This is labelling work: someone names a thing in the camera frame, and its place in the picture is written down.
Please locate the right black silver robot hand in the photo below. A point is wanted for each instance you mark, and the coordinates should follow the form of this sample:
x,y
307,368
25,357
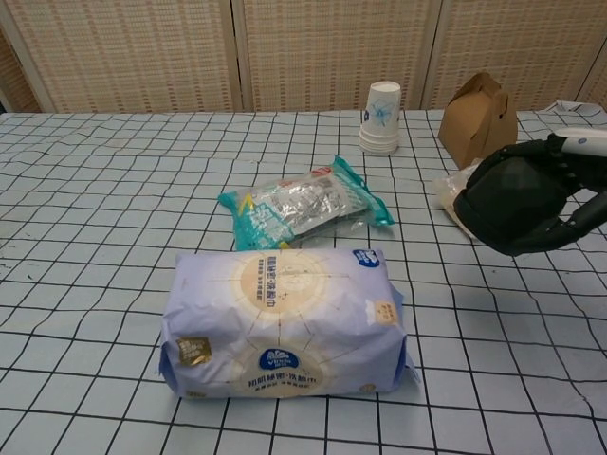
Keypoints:
x,y
585,142

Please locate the woven bamboo screen panel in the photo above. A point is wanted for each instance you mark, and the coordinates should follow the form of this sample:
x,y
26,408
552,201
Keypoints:
x,y
332,47
598,87
531,42
16,85
133,52

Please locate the brown paper gable box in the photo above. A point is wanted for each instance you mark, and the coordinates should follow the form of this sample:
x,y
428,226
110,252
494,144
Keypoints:
x,y
474,123

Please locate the clear labelled snack pack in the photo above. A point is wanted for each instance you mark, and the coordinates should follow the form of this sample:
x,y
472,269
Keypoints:
x,y
448,192

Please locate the stack of white paper cups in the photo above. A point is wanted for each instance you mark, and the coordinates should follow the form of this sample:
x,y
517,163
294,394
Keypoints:
x,y
379,123

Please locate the teal foil snack bag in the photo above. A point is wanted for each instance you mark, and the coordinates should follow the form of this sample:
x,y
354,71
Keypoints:
x,y
294,208

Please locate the lavender tissue pack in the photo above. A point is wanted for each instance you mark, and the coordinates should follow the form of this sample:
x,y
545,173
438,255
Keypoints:
x,y
284,322

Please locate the blue checkered tablecloth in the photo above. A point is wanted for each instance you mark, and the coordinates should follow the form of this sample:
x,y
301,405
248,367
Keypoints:
x,y
95,237

